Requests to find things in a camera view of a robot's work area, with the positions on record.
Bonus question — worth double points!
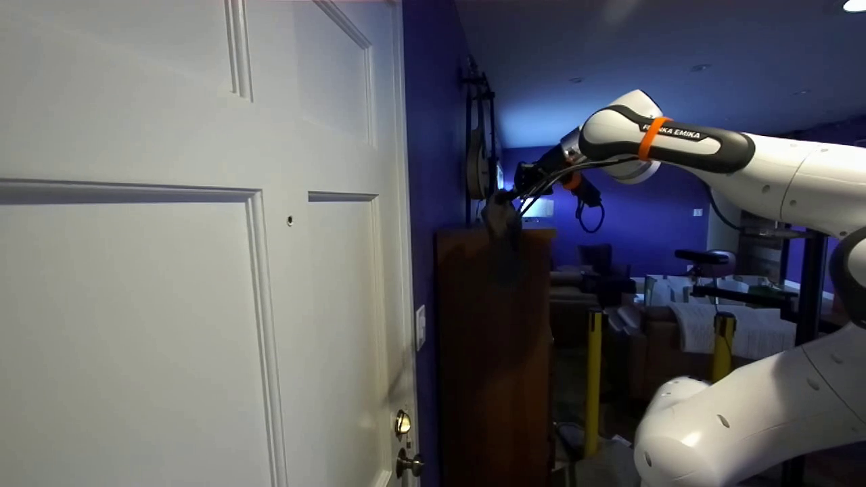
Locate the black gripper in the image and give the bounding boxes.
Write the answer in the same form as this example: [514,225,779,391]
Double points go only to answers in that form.
[512,148,572,199]

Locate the dark wooden cabinet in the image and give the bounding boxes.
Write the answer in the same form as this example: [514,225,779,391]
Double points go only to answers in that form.
[437,230,553,487]

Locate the white panel door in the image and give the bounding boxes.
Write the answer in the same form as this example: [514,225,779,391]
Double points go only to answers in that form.
[0,0,415,487]

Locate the round deadbolt lock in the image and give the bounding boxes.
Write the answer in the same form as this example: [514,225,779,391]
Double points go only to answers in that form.
[393,409,415,437]

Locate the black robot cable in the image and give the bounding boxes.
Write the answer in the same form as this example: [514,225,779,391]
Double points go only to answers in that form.
[518,150,652,234]

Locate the black wall rack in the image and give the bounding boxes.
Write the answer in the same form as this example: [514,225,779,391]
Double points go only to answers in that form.
[460,61,499,225]

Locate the white wall light switch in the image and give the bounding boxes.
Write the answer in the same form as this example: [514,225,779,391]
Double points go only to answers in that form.
[415,306,427,351]

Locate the yellow stand post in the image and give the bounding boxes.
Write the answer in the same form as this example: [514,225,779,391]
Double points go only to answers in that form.
[713,311,737,380]
[586,311,604,456]

